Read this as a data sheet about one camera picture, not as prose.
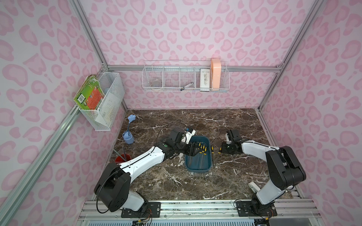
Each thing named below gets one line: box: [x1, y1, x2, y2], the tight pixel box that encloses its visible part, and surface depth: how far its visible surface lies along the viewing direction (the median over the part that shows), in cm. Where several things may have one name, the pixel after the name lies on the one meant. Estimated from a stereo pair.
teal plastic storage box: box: [184, 135, 213, 173], surface depth 92 cm
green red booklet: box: [73, 74, 106, 110], surface depth 73 cm
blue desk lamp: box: [122, 113, 137, 145], surface depth 96 cm
